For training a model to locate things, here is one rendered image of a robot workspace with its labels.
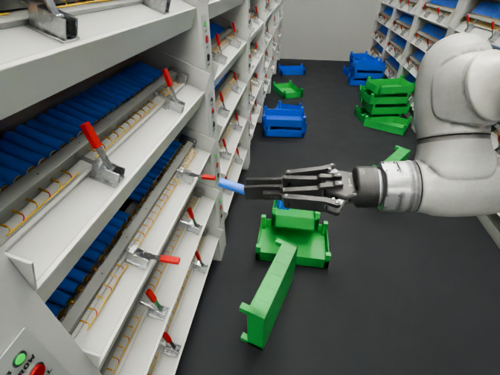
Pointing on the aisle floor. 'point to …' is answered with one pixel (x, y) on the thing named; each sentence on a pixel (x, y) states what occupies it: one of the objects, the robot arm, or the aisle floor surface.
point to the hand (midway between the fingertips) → (263, 188)
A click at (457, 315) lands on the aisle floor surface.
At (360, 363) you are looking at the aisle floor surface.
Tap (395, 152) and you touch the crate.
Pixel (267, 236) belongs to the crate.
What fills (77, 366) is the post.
